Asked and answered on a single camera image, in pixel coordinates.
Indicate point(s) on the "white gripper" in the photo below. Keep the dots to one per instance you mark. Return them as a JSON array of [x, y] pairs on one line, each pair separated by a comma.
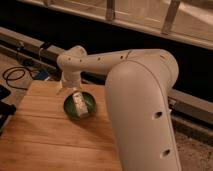
[[69, 79]]

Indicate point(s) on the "white plastic bottle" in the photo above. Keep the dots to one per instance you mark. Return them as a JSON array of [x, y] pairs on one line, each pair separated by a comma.
[[81, 107]]

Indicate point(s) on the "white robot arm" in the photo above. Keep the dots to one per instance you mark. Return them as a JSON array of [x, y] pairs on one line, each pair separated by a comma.
[[137, 85]]

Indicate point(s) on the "green ceramic bowl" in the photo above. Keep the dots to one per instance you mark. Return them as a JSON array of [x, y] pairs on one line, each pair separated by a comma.
[[70, 109]]

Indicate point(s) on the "blue box on floor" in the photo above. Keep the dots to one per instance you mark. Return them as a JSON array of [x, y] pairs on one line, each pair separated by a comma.
[[42, 75]]

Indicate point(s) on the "black device at left edge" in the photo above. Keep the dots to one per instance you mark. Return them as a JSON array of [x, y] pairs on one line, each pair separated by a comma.
[[6, 110]]

